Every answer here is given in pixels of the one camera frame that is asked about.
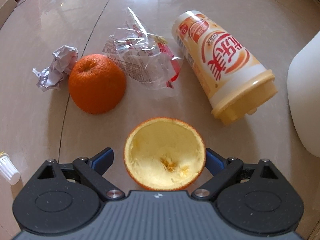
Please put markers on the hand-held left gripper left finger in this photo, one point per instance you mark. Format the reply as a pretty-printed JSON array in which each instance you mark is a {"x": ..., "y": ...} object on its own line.
[{"x": 102, "y": 160}]

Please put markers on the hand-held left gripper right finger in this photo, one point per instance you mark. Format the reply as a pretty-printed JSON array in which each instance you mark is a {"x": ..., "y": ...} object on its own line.
[{"x": 214, "y": 163}]

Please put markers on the hollowed orange peel half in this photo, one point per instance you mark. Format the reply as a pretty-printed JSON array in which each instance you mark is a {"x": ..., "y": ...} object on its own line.
[{"x": 162, "y": 150}]

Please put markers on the clear plastic wrapper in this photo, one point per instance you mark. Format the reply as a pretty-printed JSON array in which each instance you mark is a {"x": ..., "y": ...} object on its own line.
[{"x": 140, "y": 60}]

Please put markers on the white trash bin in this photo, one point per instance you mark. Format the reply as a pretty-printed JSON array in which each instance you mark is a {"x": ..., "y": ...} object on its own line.
[{"x": 307, "y": 100}]

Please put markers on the orange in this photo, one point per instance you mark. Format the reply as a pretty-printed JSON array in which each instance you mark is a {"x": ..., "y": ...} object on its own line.
[{"x": 97, "y": 85}]

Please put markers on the white ribbed plastic piece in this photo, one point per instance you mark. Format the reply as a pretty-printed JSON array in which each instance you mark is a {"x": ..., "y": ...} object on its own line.
[{"x": 8, "y": 168}]

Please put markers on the milk tea cup yellow lid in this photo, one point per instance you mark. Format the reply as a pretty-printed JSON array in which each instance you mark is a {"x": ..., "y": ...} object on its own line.
[{"x": 220, "y": 62}]

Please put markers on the crumpled paper ball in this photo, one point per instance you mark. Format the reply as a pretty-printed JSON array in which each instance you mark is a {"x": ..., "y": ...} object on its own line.
[{"x": 56, "y": 67}]

